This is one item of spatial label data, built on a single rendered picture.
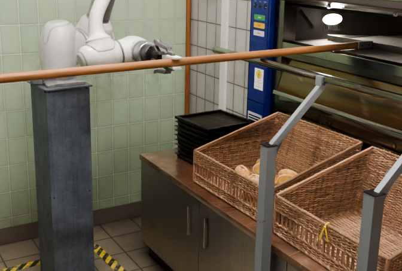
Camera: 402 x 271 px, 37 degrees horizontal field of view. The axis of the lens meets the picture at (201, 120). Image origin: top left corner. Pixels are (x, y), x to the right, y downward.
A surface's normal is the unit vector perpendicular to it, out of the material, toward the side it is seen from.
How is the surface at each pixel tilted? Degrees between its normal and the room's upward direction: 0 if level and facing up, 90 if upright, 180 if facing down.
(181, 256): 90
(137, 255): 0
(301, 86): 70
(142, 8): 90
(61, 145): 90
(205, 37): 90
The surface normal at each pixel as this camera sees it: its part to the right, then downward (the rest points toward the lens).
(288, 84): -0.80, -0.22
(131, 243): 0.02, -0.96
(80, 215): 0.56, 0.23
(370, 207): -0.86, 0.11
